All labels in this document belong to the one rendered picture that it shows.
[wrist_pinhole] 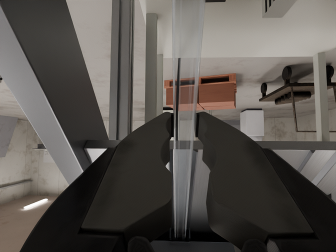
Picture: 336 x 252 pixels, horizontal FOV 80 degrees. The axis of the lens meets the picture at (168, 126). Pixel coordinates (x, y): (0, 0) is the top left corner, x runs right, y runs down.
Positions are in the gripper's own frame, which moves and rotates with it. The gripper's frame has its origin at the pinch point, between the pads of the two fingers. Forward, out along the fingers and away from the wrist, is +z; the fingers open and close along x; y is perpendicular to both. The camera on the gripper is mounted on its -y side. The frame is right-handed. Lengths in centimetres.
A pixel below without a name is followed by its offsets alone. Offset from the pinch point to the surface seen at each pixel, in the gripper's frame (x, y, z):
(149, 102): -7.6, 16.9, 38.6
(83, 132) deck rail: -8.0, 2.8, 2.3
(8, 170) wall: -784, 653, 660
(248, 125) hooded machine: 216, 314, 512
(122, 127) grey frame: -11.2, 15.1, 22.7
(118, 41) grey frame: -12.3, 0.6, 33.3
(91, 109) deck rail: -8.0, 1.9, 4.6
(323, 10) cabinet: 39, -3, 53
